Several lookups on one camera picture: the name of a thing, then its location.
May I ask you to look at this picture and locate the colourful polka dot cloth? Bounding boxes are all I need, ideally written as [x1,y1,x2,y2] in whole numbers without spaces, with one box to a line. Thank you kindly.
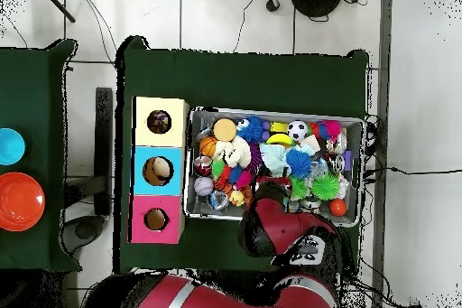
[146,109,172,135]

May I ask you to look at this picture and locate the wooden box with three holes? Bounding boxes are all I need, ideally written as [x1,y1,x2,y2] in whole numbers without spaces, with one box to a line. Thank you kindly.
[127,96,191,244]

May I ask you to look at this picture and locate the orange ridged plastic block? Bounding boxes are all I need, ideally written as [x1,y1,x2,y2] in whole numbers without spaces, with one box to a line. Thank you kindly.
[240,184,254,205]

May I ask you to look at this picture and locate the blue spiky ball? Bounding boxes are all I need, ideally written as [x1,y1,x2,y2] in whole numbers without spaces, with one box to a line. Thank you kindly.
[284,148,313,180]

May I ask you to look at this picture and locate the toy soccer ball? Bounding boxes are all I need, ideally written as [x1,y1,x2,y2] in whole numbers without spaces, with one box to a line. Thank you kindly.
[287,119,309,142]

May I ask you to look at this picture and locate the toy baseball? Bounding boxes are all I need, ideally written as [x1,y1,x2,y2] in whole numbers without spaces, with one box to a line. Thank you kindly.
[193,176,215,197]

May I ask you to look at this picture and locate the orange foam disc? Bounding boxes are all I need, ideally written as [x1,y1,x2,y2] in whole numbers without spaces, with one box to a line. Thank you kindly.
[211,117,237,143]

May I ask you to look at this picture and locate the small orange ball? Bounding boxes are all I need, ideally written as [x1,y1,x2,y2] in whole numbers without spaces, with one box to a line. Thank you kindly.
[328,198,348,218]

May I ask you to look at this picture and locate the toy basketball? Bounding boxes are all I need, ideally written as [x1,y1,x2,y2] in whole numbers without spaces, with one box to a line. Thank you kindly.
[199,135,218,158]

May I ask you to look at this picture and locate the dark green table cloth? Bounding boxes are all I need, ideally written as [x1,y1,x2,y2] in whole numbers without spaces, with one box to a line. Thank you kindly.
[0,38,82,273]
[114,35,370,280]

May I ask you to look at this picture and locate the black floor stand foot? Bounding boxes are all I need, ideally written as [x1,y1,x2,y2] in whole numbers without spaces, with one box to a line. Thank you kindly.
[64,87,114,217]

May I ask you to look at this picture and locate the black round stand base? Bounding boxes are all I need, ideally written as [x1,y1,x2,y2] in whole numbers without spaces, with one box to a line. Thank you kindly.
[289,0,344,19]

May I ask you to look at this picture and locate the grey round floor base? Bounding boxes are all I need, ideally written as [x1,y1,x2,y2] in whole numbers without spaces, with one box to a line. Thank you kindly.
[59,214,106,256]

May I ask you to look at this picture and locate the orange bowl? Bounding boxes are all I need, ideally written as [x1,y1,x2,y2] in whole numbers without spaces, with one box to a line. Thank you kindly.
[0,172,46,232]

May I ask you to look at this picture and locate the blue bowl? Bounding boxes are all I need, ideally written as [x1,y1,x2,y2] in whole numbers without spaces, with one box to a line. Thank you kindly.
[0,127,26,167]

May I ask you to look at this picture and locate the black tripod leg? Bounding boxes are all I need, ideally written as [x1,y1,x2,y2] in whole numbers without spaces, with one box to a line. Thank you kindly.
[37,0,77,23]

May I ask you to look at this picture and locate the wire mesh bin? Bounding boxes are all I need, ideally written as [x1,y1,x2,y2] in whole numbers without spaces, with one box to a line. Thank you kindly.
[182,107,365,229]

